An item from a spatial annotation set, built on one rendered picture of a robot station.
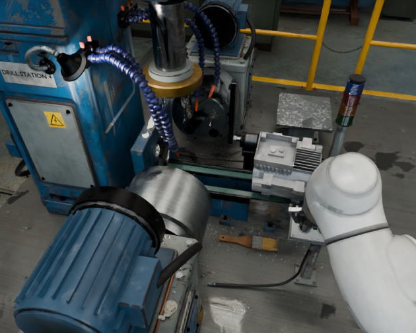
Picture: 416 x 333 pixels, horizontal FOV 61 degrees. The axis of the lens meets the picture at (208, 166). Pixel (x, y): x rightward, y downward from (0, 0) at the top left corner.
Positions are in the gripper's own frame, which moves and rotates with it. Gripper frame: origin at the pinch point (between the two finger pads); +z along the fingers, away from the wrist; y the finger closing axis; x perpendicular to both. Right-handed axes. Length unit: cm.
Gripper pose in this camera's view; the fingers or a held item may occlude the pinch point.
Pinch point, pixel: (307, 223)
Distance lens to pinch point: 94.9
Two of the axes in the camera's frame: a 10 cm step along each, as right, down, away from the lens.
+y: -9.8, -1.4, 1.5
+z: 1.0, 3.2, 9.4
